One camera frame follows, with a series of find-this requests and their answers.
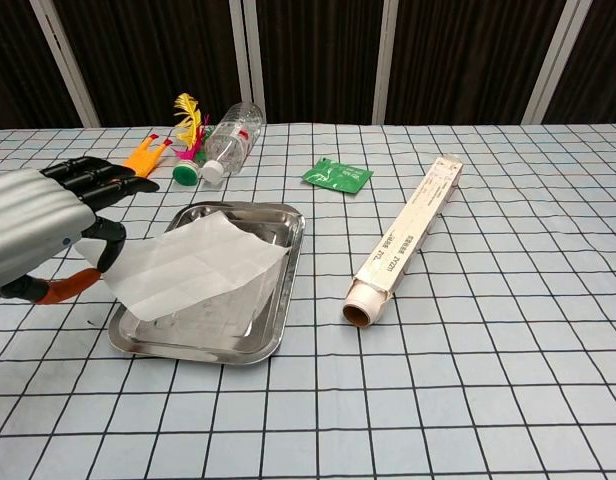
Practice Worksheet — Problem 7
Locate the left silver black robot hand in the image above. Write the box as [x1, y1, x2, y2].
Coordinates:
[0, 156, 161, 306]

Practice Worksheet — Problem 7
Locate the translucent white baking paper sheet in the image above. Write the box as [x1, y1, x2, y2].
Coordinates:
[75, 209, 290, 324]

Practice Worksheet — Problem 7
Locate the stainless steel rectangular tray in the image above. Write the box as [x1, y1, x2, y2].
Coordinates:
[107, 201, 308, 368]

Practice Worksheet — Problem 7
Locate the long parchment roll box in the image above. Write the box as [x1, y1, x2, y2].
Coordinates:
[351, 154, 463, 301]

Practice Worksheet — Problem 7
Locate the yellow rubber chicken toy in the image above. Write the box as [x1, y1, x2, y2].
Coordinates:
[121, 134, 173, 180]

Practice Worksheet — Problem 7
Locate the feather shuttlecock with green base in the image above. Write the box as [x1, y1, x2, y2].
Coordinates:
[170, 92, 212, 187]

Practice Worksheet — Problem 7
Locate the dark brown screen panel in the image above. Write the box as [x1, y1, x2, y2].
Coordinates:
[255, 0, 387, 125]
[386, 0, 565, 125]
[52, 0, 252, 127]
[0, 0, 84, 131]
[541, 0, 616, 125]

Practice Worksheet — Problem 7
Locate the clear plastic bottle white cap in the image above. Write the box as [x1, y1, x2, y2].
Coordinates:
[201, 101, 266, 186]

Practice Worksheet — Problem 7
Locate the green foil sachet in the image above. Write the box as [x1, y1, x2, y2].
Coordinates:
[301, 156, 375, 194]

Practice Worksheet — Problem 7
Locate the blue checked tablecloth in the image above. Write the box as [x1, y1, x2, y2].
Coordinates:
[0, 121, 616, 480]

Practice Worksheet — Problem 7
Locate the white screen frame post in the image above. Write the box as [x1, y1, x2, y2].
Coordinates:
[29, 0, 102, 129]
[229, 0, 267, 125]
[372, 0, 402, 125]
[519, 0, 587, 125]

